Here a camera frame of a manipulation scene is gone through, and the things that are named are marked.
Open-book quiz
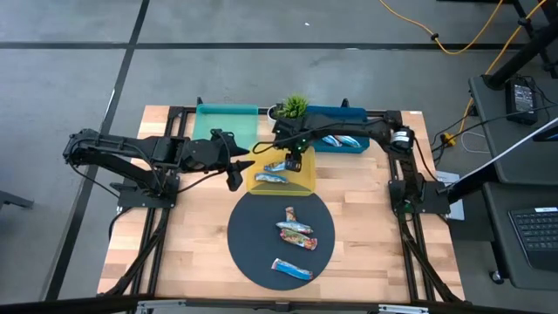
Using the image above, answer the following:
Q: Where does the blue red granola bar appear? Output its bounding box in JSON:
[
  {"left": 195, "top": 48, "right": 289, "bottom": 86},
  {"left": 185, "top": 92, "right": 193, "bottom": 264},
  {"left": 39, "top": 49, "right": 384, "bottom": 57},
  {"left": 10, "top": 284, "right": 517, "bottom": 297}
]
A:
[{"left": 270, "top": 257, "right": 315, "bottom": 282}]

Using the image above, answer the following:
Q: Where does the dark grey desk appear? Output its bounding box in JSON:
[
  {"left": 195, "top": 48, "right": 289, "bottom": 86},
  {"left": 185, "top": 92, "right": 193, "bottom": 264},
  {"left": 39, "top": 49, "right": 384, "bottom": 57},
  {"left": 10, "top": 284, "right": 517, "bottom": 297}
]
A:
[
  {"left": 481, "top": 181, "right": 558, "bottom": 292},
  {"left": 468, "top": 73, "right": 558, "bottom": 187}
]

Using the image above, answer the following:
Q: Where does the black white diagonal beam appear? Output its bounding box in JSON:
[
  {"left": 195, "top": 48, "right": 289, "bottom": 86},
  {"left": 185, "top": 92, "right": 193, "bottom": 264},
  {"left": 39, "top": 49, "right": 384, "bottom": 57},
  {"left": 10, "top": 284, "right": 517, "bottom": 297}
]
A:
[{"left": 437, "top": 116, "right": 558, "bottom": 204}]

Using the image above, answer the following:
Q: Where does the red green granola bar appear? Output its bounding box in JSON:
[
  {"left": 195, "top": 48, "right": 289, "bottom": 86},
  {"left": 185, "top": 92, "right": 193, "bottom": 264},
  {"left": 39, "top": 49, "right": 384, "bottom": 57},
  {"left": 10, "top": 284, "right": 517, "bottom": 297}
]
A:
[{"left": 279, "top": 229, "right": 319, "bottom": 252}]

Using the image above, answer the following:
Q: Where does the black aluminium table frame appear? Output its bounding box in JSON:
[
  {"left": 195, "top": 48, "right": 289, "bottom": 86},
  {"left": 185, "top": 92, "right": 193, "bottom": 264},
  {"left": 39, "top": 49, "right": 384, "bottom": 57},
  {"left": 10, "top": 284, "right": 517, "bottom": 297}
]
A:
[{"left": 98, "top": 98, "right": 466, "bottom": 305}]

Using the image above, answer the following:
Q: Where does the green potted plant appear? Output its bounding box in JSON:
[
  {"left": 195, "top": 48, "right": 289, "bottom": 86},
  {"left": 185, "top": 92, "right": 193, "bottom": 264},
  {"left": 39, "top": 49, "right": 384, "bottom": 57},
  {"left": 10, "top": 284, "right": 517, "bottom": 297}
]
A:
[{"left": 274, "top": 92, "right": 310, "bottom": 121}]

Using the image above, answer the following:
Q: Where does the silver bracket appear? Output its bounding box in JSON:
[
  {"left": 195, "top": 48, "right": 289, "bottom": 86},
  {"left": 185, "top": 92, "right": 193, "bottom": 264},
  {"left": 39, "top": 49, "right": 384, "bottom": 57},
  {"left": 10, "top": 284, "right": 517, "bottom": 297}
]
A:
[
  {"left": 378, "top": 304, "right": 431, "bottom": 314},
  {"left": 134, "top": 299, "right": 188, "bottom": 314}
]

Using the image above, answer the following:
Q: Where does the black power adapter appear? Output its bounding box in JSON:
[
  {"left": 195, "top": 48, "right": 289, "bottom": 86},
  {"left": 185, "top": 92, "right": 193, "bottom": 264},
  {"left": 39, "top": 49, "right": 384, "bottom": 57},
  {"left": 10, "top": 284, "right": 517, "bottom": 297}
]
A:
[{"left": 505, "top": 76, "right": 538, "bottom": 126}]

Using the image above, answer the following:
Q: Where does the white cable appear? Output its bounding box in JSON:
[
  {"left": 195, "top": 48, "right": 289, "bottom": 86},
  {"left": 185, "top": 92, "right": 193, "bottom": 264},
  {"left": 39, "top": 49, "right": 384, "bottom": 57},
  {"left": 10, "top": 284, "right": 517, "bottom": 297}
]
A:
[{"left": 459, "top": 130, "right": 493, "bottom": 154}]

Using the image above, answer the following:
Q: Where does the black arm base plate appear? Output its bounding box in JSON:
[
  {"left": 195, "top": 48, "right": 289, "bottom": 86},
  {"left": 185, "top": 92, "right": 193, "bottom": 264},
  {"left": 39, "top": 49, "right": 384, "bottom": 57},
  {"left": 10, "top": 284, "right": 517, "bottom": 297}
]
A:
[
  {"left": 111, "top": 174, "right": 180, "bottom": 209},
  {"left": 389, "top": 178, "right": 451, "bottom": 215}
]

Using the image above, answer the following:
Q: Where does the teal plastic tray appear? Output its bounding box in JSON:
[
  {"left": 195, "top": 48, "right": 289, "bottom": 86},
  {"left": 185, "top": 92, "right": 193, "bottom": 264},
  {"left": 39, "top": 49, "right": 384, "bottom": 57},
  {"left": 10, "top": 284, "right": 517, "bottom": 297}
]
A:
[{"left": 192, "top": 103, "right": 260, "bottom": 152}]

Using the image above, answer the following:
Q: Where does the small dark plant white pot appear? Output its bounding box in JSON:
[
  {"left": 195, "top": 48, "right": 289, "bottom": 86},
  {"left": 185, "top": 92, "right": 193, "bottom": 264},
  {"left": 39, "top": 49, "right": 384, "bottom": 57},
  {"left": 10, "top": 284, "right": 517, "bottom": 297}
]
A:
[{"left": 266, "top": 103, "right": 282, "bottom": 128}]

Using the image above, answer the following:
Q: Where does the yellow extension cable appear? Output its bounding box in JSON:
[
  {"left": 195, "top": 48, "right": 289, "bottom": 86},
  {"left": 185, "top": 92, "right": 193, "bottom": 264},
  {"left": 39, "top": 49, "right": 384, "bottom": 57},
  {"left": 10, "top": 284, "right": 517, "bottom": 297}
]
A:
[
  {"left": 378, "top": 0, "right": 506, "bottom": 57},
  {"left": 453, "top": 0, "right": 548, "bottom": 136}
]

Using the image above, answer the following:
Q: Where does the black front crossbar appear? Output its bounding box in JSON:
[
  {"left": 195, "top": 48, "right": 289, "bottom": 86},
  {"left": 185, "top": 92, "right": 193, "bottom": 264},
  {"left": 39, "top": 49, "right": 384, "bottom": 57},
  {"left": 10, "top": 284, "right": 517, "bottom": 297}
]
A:
[{"left": 0, "top": 294, "right": 558, "bottom": 314}]

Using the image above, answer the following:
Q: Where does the yellow plastic tray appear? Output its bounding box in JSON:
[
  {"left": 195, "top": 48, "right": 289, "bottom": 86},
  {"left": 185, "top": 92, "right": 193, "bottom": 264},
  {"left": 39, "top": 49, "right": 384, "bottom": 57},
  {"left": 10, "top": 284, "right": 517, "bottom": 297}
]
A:
[{"left": 245, "top": 146, "right": 317, "bottom": 197}]

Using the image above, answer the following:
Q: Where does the black stand leg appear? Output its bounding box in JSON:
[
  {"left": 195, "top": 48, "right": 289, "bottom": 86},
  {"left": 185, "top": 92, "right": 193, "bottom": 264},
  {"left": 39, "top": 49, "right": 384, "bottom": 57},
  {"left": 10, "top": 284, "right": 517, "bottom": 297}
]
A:
[{"left": 482, "top": 19, "right": 558, "bottom": 92}]

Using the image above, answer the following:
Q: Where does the light grey plate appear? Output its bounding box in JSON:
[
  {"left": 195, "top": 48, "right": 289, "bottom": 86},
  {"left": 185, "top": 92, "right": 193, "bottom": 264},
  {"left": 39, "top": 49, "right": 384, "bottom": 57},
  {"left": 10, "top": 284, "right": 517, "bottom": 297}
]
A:
[{"left": 435, "top": 170, "right": 466, "bottom": 222}]

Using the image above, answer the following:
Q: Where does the dark blue plastic tray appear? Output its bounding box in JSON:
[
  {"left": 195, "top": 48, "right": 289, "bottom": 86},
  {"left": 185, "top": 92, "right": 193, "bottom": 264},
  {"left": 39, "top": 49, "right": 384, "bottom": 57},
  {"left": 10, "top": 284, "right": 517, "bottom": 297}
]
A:
[{"left": 304, "top": 106, "right": 371, "bottom": 154}]

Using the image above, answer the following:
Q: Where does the round dark woven mat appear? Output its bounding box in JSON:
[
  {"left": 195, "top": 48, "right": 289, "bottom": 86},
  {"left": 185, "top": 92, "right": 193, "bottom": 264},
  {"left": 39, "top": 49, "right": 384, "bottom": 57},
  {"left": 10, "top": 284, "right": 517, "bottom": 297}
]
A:
[{"left": 226, "top": 190, "right": 337, "bottom": 292}]

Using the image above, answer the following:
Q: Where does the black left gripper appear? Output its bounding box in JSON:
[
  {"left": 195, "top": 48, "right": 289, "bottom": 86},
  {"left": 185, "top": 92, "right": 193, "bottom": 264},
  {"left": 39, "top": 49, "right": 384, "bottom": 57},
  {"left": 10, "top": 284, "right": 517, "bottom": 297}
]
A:
[{"left": 185, "top": 128, "right": 256, "bottom": 193}]

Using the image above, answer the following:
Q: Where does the black keyboard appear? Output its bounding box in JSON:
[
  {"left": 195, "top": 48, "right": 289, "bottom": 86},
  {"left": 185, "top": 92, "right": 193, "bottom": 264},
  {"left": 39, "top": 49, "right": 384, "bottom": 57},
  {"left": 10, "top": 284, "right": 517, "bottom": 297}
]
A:
[{"left": 507, "top": 206, "right": 558, "bottom": 272}]

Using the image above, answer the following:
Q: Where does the dark grey chair leg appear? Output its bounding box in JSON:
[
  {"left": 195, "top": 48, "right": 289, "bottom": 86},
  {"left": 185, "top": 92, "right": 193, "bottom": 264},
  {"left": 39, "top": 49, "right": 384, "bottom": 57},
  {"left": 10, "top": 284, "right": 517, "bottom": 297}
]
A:
[{"left": 0, "top": 190, "right": 35, "bottom": 211}]

